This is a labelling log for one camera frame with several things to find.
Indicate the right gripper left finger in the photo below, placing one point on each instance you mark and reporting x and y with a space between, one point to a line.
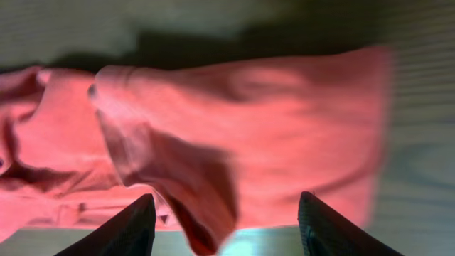
131 232

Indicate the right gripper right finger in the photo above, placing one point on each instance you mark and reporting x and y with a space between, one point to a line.
325 232

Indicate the red printed soccer t-shirt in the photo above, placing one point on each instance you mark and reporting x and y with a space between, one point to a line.
220 147

